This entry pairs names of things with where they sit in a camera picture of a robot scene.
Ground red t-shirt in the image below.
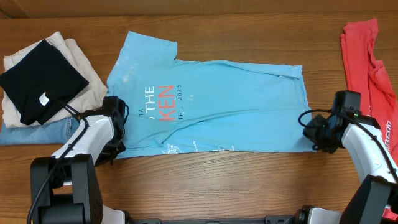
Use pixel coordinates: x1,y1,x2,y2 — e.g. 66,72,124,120
340,18,398,221

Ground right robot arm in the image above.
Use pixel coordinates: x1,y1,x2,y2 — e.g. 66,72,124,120
293,90,397,223

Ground folded black garment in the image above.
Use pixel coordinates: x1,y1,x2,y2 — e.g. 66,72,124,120
1,40,89,125

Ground folded beige garment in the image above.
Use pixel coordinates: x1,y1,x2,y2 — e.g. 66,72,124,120
2,32,108,128

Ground light blue printed t-shirt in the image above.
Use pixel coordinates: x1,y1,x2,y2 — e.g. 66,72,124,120
107,32,312,158

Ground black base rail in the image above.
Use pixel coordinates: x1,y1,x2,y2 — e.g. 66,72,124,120
127,215,295,224

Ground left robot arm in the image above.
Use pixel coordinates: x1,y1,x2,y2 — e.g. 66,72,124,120
27,96,132,224

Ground folded blue jeans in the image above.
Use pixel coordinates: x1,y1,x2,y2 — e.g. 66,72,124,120
1,117,79,146

